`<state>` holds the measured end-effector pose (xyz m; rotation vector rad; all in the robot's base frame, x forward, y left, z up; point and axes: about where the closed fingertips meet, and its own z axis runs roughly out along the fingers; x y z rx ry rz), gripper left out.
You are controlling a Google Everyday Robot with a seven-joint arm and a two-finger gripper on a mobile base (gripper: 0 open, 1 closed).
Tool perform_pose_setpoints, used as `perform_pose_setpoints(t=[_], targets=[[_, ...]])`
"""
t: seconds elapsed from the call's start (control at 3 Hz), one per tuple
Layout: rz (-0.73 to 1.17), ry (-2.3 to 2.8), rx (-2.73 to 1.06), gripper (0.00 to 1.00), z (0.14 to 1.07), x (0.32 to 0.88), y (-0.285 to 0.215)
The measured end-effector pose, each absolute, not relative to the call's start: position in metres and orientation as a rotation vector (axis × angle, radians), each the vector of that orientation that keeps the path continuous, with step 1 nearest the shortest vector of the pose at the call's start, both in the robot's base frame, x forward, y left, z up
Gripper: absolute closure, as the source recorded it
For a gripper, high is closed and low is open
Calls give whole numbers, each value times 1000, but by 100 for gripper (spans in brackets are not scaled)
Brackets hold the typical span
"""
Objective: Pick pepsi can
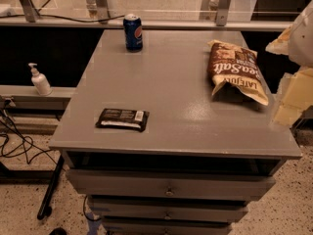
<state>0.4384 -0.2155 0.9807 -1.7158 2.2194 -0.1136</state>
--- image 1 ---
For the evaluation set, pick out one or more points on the blue pepsi can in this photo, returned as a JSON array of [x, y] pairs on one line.
[[133, 33]]

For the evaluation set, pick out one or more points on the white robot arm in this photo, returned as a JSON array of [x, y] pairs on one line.
[[295, 94]]

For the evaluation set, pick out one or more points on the black snack packet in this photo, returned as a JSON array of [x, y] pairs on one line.
[[125, 119]]

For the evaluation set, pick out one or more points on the grey drawer cabinet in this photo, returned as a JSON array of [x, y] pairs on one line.
[[189, 129]]

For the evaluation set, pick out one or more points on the top grey drawer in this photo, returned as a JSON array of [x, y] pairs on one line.
[[170, 185]]

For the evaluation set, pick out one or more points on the grey drawer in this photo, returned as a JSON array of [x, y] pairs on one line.
[[165, 209], [170, 185], [148, 226]]

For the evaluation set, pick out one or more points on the brown sea salt chip bag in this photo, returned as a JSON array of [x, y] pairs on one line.
[[236, 65]]

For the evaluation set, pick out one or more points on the middle grey drawer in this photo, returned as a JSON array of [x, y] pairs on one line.
[[165, 209]]

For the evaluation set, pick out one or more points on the white pump dispenser bottle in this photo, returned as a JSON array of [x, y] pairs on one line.
[[40, 81]]

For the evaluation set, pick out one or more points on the bottom grey drawer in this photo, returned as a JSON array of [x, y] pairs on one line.
[[148, 226]]

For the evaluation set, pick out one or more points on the black metal floor leg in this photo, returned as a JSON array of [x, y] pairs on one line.
[[45, 209]]

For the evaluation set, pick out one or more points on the middle metal frame post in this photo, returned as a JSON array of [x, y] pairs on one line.
[[102, 9]]

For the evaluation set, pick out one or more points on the metal frame post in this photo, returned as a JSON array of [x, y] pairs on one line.
[[29, 10], [102, 9], [222, 12]]

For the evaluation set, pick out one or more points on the right metal frame post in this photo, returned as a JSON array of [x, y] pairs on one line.
[[222, 12]]

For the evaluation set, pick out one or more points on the left metal frame post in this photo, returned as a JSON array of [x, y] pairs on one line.
[[29, 10]]

